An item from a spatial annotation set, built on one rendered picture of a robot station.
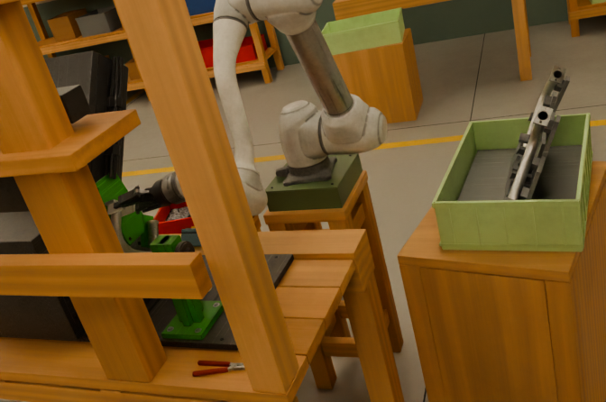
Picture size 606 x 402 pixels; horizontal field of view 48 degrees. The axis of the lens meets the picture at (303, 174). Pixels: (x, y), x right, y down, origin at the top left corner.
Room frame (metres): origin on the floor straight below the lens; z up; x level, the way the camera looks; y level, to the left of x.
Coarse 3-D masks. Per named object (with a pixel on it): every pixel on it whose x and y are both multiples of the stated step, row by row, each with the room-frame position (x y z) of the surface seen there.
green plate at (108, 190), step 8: (104, 176) 1.91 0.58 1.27; (96, 184) 1.86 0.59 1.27; (104, 184) 1.88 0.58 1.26; (112, 184) 1.90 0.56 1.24; (120, 184) 1.92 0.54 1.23; (104, 192) 1.86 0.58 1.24; (112, 192) 1.88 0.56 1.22; (120, 192) 1.91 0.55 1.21; (104, 200) 1.84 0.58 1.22; (128, 216) 1.87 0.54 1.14; (136, 216) 1.90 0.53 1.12; (128, 224) 1.86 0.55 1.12; (136, 224) 1.88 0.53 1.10; (128, 232) 1.84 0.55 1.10; (136, 232) 1.86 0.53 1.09; (128, 240) 1.82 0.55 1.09
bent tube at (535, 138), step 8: (544, 112) 1.73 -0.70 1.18; (536, 120) 1.71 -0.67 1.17; (544, 120) 1.70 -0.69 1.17; (536, 128) 1.77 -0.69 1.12; (544, 128) 1.77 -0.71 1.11; (536, 136) 1.78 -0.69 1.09; (528, 144) 1.79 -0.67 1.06; (536, 144) 1.78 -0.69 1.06; (528, 152) 1.78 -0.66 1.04; (528, 160) 1.76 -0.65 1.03; (520, 168) 1.76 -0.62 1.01; (528, 168) 1.75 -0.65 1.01; (520, 176) 1.74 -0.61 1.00; (512, 184) 1.74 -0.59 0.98; (520, 184) 1.72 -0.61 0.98; (512, 192) 1.71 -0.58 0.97; (520, 192) 1.71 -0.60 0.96
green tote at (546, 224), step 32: (480, 128) 2.29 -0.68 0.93; (512, 128) 2.24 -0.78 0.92; (576, 128) 2.13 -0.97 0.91; (448, 192) 1.91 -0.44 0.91; (576, 192) 1.63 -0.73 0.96; (448, 224) 1.77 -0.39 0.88; (480, 224) 1.72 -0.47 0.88; (512, 224) 1.68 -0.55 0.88; (544, 224) 1.63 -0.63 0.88; (576, 224) 1.59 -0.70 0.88
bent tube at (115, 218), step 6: (108, 204) 1.83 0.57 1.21; (114, 216) 1.80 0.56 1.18; (120, 216) 1.80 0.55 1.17; (114, 222) 1.79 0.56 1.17; (120, 222) 1.79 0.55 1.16; (114, 228) 1.77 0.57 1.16; (120, 228) 1.78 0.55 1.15; (120, 234) 1.77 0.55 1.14; (120, 240) 1.76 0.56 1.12; (126, 246) 1.76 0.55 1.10; (126, 252) 1.75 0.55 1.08
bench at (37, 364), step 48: (288, 288) 1.66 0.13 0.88; (336, 288) 1.59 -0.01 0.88; (384, 336) 1.81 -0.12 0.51; (0, 384) 1.65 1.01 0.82; (48, 384) 1.58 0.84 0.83; (96, 384) 1.48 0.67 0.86; (144, 384) 1.41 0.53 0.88; (192, 384) 1.35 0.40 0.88; (240, 384) 1.31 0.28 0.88; (384, 384) 1.78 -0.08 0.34
